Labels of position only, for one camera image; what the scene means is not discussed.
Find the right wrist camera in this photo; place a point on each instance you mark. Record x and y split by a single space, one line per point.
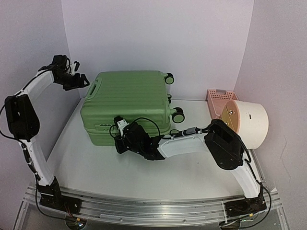
120 123

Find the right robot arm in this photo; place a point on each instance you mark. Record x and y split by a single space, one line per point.
225 145

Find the green hard-shell suitcase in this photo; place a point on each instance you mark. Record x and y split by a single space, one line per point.
134 95

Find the curved aluminium rail base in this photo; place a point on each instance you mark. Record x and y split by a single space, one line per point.
153 213

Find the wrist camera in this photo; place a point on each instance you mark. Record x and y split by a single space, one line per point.
120 123
73 68

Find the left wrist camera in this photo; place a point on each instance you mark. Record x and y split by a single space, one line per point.
73 68

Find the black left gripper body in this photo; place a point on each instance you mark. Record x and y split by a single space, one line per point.
68 81

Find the white cylindrical container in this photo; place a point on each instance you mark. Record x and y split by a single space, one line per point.
249 120

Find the pink perforated plastic basket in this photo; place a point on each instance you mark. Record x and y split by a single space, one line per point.
217 99

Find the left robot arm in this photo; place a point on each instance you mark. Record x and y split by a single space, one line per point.
24 125

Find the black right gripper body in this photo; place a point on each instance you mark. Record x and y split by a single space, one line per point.
135 147

